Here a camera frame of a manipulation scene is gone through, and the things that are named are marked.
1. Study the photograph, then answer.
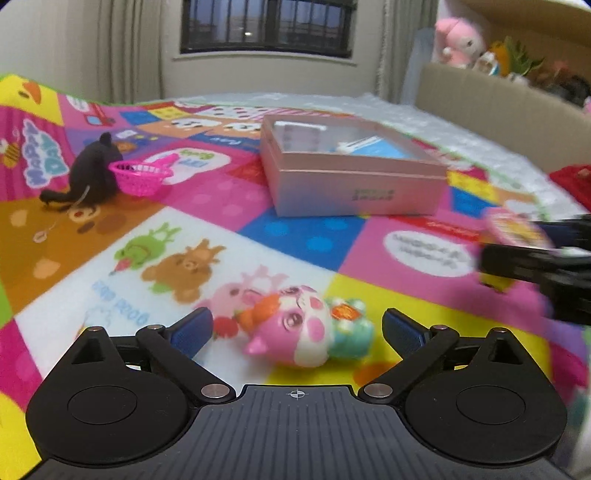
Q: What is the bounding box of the tan cardboard panel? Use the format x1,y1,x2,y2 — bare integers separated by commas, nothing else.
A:
459,0,591,62

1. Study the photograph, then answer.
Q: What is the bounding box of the yellow plush toy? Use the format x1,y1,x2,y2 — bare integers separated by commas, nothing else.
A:
475,40,509,77

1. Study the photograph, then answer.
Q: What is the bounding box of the red cloth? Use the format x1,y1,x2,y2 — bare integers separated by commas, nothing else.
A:
549,165,591,212

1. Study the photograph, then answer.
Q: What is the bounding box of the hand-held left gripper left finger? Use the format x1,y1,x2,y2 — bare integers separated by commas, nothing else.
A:
71,307,236,403

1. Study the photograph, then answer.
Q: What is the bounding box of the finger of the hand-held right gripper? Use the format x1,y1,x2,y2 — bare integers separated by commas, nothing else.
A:
531,215,591,251
478,244,563,284

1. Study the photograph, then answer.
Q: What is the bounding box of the yellow toy with pink rim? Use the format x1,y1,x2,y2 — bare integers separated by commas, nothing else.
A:
479,206,558,295

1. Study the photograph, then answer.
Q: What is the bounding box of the beige curtain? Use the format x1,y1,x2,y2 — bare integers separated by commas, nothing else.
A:
373,0,440,105
96,0,168,103

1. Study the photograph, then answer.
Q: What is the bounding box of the pink cat squishy toy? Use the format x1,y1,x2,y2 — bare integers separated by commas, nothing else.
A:
235,285,376,368

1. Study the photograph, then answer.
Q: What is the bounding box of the pink cardboard box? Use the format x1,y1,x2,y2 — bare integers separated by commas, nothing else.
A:
259,114,448,219

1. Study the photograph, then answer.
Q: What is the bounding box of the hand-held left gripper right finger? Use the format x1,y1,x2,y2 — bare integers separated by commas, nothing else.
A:
358,308,523,403

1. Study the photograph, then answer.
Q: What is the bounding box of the large cardboard box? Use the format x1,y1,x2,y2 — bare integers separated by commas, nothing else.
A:
414,61,591,177

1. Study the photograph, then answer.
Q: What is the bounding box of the green toy plant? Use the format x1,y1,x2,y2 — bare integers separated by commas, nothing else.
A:
502,36,546,80

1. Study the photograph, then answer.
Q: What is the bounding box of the black plush toy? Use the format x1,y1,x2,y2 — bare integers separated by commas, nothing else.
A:
40,132,124,209

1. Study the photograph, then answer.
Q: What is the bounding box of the dark framed window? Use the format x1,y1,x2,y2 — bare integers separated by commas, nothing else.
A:
178,0,359,60

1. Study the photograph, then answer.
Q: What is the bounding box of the pink plush toy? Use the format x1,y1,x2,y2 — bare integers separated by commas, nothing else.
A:
433,17,486,70

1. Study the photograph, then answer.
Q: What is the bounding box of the colourful printed play mat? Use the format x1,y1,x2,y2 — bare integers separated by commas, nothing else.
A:
0,74,591,480

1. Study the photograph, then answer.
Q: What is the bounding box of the pink plastic basket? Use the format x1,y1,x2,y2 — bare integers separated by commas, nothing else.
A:
109,154,179,198

